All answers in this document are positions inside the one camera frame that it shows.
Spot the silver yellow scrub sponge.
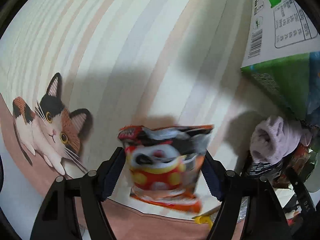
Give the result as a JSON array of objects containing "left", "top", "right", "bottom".
[{"left": 192, "top": 197, "right": 249, "bottom": 230}]

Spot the orange panda snack packet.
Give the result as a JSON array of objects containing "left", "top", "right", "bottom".
[{"left": 118, "top": 125, "right": 214, "bottom": 213}]

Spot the black snack packet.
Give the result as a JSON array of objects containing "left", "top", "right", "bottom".
[{"left": 242, "top": 153, "right": 293, "bottom": 189}]

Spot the purple cloth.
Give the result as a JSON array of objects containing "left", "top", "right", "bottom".
[{"left": 249, "top": 115, "right": 312, "bottom": 164}]

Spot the red snack packet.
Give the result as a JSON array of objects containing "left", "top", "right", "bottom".
[{"left": 273, "top": 143, "right": 317, "bottom": 189}]

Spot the striped pink cat tablecloth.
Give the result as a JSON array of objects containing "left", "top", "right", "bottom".
[{"left": 1, "top": 0, "right": 280, "bottom": 239}]

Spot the open cardboard box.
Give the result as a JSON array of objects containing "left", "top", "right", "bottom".
[{"left": 241, "top": 0, "right": 319, "bottom": 125}]

